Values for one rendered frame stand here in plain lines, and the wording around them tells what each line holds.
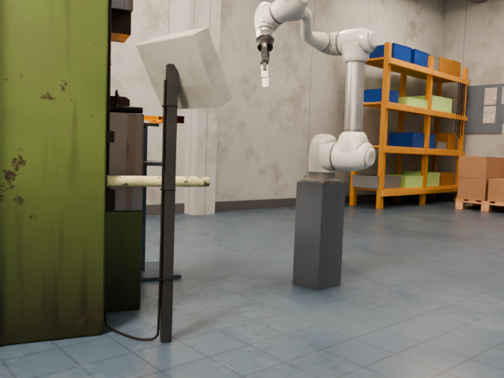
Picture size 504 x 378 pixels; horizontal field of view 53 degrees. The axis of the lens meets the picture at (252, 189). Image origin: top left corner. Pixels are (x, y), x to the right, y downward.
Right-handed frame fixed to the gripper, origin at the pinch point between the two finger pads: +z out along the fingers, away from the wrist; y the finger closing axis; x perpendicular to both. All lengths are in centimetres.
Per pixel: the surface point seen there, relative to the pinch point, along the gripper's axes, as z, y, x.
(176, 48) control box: 17, 43, -30
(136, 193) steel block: 47, -20, -60
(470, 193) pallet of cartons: -165, -534, 281
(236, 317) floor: 99, -45, -15
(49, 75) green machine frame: 25, 40, -78
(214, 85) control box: 29.2, 36.1, -16.7
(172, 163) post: 52, 19, -34
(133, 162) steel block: 35, -13, -61
